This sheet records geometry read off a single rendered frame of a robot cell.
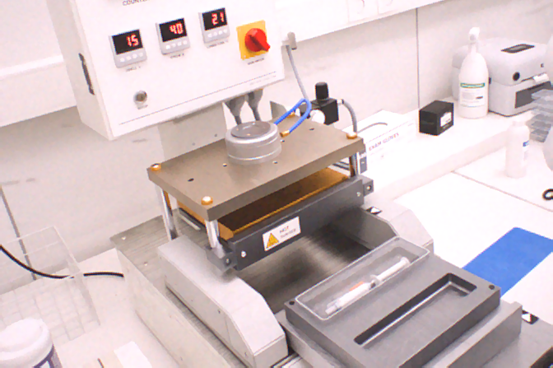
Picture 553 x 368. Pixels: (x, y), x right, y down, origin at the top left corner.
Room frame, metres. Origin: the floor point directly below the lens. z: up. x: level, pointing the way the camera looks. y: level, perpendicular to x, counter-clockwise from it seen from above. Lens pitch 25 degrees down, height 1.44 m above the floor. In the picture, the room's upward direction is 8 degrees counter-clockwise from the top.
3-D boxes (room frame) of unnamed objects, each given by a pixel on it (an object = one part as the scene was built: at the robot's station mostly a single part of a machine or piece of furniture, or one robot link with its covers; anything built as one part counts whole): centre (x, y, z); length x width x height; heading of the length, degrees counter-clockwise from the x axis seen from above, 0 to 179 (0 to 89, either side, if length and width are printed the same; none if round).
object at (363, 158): (1.35, -0.26, 0.83); 0.23 x 0.12 x 0.07; 127
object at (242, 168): (0.79, 0.03, 1.08); 0.31 x 0.24 x 0.13; 123
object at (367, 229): (0.77, -0.13, 0.96); 0.26 x 0.05 x 0.07; 33
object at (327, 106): (0.98, -0.09, 1.05); 0.15 x 0.05 x 0.15; 123
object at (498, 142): (1.44, -0.44, 0.77); 0.84 x 0.30 x 0.04; 119
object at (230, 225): (0.76, 0.02, 1.07); 0.22 x 0.17 x 0.10; 123
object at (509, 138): (1.21, -0.58, 0.82); 0.05 x 0.05 x 0.14
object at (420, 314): (0.54, -0.11, 0.98); 0.20 x 0.17 x 0.03; 123
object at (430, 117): (1.45, -0.46, 0.83); 0.09 x 0.06 x 0.07; 131
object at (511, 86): (1.59, -0.71, 0.88); 0.25 x 0.20 x 0.17; 23
